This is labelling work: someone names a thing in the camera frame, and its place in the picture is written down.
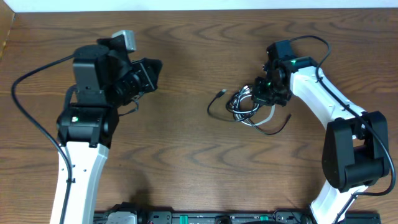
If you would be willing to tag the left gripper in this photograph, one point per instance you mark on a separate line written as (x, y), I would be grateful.
(148, 74)

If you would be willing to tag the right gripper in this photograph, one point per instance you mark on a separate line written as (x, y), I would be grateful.
(258, 96)

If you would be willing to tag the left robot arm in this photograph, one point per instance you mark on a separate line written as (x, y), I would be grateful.
(106, 79)

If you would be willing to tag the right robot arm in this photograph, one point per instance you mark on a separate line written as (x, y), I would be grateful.
(355, 152)

